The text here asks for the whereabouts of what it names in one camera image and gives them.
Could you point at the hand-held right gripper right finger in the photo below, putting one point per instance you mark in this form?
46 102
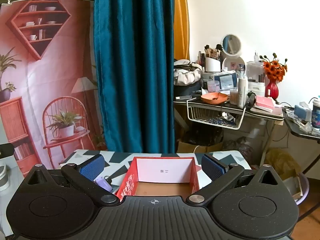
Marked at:
212 168

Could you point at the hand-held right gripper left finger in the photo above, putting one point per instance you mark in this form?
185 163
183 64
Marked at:
91 168

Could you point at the purple cylindrical container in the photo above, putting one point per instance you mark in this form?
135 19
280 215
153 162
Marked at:
103 183

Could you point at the red cardboard box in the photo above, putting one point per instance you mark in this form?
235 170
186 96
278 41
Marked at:
165 176

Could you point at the brown cardboard box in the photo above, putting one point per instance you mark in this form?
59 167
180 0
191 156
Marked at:
197 146

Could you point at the geometric patterned tablecloth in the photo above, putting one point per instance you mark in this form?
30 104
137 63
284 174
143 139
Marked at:
120 157

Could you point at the orange bowl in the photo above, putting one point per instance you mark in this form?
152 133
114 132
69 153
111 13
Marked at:
215 98

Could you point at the yellow plastic bag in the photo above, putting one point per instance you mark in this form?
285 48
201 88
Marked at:
282 161

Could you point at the cotton swab jar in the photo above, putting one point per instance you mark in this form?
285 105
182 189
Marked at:
234 97

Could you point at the black pen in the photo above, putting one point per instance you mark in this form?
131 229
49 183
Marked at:
183 97

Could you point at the black headphones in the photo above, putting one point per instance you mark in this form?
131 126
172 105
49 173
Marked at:
251 100

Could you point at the white bottle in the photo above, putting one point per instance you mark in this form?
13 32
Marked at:
242 92

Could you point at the clear round container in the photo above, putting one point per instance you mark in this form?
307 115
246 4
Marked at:
213 86

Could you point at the black bag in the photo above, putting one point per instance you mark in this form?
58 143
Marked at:
187 90

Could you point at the small cardboard box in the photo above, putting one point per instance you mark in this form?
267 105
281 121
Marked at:
292 187

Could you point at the pink book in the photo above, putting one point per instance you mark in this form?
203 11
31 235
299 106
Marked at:
265 102

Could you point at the white round appliance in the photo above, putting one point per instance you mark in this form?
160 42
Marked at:
3 177

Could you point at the blue packet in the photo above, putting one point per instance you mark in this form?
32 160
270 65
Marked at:
226 80

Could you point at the purple plastic bin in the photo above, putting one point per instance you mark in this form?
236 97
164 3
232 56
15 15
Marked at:
303 187

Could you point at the black side table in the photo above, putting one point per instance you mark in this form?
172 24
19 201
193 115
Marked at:
300 131

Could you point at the grey fabric bag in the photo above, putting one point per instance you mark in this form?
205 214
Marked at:
186 75

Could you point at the red vase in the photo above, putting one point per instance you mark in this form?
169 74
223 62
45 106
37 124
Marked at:
272 90

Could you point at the white cosmetic organizer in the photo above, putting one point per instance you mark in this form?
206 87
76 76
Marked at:
256 80

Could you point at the white brush holder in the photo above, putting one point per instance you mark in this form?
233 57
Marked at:
212 65

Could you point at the blue tissue box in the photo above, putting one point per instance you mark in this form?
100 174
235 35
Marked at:
302 112

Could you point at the teal curtain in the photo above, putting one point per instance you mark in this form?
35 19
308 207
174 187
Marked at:
132 67

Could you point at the paper cup with lid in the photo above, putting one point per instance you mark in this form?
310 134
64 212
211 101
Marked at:
316 115

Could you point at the orange artificial flowers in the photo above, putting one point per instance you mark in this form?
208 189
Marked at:
273 68

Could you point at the bunch of makeup brushes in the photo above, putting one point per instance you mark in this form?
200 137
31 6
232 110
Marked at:
212 51

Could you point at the round white vanity mirror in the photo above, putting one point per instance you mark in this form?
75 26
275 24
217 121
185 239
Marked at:
231 43

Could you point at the yellow curtain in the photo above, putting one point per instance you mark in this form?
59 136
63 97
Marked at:
180 17

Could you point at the metal binder clip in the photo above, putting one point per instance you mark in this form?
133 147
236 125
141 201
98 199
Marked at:
7 2

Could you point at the pink printed wall poster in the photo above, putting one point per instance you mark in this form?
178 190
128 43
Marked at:
50 80

